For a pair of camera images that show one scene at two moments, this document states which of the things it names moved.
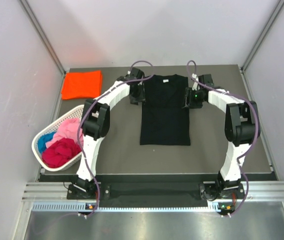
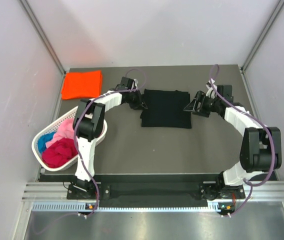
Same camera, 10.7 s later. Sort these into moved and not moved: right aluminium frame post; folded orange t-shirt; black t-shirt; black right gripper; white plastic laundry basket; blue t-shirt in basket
Moved: black right gripper; black t-shirt
Not moved: blue t-shirt in basket; white plastic laundry basket; folded orange t-shirt; right aluminium frame post
